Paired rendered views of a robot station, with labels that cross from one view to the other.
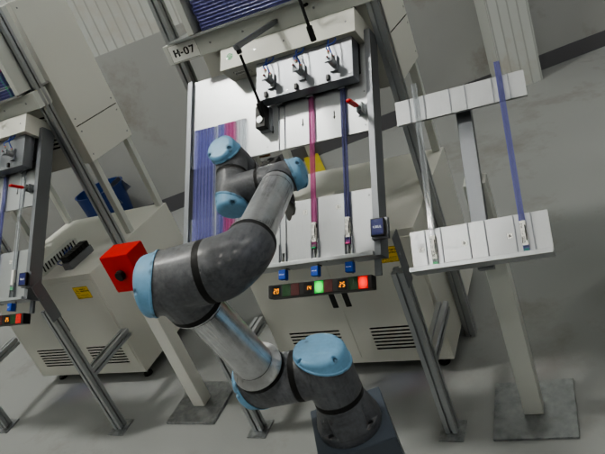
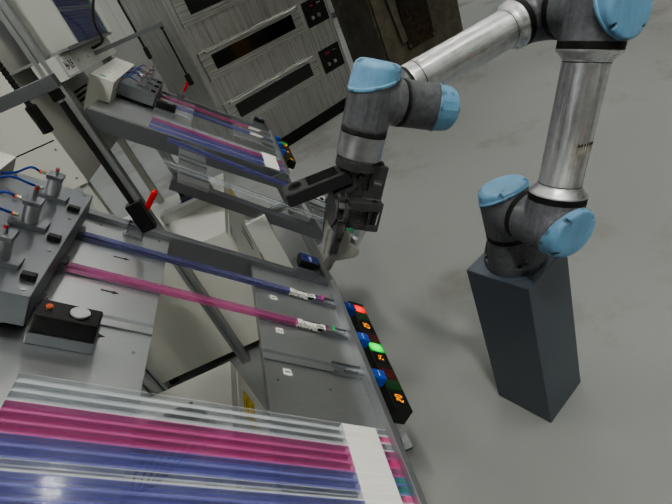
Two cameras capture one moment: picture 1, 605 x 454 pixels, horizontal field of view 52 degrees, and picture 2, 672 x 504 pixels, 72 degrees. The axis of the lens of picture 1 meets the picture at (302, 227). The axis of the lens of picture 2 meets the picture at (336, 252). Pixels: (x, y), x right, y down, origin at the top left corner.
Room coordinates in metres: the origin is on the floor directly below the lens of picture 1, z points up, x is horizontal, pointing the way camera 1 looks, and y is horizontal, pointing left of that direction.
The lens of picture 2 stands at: (1.97, 0.64, 1.35)
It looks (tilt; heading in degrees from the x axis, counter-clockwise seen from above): 32 degrees down; 240
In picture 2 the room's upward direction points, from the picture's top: 24 degrees counter-clockwise
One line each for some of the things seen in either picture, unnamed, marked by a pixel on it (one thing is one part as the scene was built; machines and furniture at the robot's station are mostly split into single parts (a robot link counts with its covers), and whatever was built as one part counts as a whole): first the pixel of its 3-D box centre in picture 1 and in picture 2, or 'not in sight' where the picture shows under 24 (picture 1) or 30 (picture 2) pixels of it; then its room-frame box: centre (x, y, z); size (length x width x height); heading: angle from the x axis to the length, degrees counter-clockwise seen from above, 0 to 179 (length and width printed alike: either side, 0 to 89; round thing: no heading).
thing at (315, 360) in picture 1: (324, 368); (507, 206); (1.15, 0.07, 0.72); 0.13 x 0.12 x 0.14; 72
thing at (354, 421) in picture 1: (343, 407); (512, 243); (1.15, 0.06, 0.60); 0.15 x 0.15 x 0.10
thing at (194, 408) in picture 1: (164, 331); not in sight; (2.22, 0.67, 0.39); 0.24 x 0.24 x 0.78; 60
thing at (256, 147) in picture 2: not in sight; (193, 204); (1.38, -1.37, 0.65); 1.01 x 0.73 x 1.29; 150
